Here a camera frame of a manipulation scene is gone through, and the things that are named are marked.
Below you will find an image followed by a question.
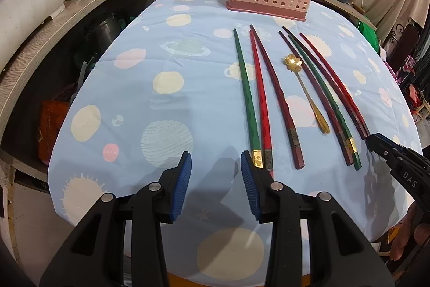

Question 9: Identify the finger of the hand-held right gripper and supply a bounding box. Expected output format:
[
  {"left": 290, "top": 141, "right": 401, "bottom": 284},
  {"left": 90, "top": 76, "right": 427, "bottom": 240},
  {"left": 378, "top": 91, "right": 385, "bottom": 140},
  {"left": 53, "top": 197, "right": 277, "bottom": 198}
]
[{"left": 366, "top": 133, "right": 430, "bottom": 199}]

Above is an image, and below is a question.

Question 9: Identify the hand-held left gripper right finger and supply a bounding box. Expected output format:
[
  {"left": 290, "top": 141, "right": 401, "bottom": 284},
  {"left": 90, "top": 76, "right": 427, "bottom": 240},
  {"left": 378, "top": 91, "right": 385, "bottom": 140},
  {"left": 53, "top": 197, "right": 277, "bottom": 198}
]
[{"left": 241, "top": 150, "right": 394, "bottom": 287}]

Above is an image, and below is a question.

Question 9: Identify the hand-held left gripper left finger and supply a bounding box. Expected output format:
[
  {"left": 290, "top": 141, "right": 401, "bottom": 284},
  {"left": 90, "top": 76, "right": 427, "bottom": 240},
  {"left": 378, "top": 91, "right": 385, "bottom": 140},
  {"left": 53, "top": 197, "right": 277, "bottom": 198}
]
[{"left": 40, "top": 151, "right": 193, "bottom": 287}]

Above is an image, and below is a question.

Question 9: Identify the red chopstick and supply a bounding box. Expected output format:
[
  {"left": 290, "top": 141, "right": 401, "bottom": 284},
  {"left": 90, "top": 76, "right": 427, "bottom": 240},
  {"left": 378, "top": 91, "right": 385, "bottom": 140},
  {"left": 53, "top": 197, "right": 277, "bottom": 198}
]
[
  {"left": 299, "top": 32, "right": 371, "bottom": 140},
  {"left": 249, "top": 30, "right": 273, "bottom": 171}
]

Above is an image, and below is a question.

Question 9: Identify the green chopstick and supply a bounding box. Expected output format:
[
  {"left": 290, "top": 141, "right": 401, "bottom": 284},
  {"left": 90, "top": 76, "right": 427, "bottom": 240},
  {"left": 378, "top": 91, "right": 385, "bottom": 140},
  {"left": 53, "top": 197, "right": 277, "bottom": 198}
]
[
  {"left": 233, "top": 28, "right": 262, "bottom": 169},
  {"left": 282, "top": 26, "right": 362, "bottom": 171}
]

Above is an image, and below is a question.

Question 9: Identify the dark maroon chopstick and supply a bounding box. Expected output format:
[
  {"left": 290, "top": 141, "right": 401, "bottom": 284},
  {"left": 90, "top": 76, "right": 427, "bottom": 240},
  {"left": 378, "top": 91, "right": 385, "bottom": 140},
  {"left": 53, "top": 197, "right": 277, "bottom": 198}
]
[
  {"left": 278, "top": 31, "right": 354, "bottom": 166},
  {"left": 250, "top": 25, "right": 306, "bottom": 170}
]

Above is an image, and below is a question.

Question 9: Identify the gold flower spoon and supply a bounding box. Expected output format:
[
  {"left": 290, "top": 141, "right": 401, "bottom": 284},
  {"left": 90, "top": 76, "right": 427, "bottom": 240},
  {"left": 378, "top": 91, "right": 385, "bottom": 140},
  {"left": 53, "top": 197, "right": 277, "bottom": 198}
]
[{"left": 283, "top": 54, "right": 332, "bottom": 134}]

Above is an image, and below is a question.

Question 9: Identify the person's right hand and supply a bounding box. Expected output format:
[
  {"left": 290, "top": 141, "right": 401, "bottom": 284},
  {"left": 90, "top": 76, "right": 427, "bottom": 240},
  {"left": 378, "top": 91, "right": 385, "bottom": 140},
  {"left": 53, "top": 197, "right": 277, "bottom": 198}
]
[{"left": 390, "top": 202, "right": 430, "bottom": 261}]

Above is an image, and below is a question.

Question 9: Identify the blue planet print tablecloth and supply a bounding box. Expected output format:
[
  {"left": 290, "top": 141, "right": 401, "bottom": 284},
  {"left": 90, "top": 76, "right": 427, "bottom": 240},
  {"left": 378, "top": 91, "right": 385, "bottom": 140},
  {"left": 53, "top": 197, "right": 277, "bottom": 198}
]
[{"left": 47, "top": 0, "right": 424, "bottom": 277}]

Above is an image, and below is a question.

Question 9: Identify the black metal chair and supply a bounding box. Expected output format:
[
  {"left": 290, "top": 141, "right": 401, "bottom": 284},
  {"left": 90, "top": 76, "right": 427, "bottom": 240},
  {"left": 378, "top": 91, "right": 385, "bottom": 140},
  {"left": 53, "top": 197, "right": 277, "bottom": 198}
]
[{"left": 381, "top": 23, "right": 422, "bottom": 72}]

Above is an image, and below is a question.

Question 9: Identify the green cloth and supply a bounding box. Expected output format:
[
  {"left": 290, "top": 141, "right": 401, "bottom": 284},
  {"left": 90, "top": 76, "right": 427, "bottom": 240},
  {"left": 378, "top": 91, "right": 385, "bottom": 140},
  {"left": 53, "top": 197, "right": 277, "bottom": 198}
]
[{"left": 356, "top": 16, "right": 377, "bottom": 40}]

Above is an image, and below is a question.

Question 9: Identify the orange bag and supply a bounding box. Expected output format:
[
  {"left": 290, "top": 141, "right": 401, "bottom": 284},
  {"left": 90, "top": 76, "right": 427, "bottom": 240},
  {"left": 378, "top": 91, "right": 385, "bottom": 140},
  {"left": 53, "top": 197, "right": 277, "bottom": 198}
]
[{"left": 38, "top": 100, "right": 72, "bottom": 166}]

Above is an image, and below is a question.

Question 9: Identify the steel pot under shelf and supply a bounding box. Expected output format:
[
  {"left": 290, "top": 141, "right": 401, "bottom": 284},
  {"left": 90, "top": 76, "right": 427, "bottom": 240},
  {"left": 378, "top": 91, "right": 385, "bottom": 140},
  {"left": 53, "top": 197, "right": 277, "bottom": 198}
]
[{"left": 84, "top": 14, "right": 126, "bottom": 54}]

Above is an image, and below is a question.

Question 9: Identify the wooden counter shelf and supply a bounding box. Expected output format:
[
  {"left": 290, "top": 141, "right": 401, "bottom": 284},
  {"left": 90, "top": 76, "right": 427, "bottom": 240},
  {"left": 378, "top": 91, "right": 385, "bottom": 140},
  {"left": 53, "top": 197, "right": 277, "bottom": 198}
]
[{"left": 0, "top": 0, "right": 232, "bottom": 187}]

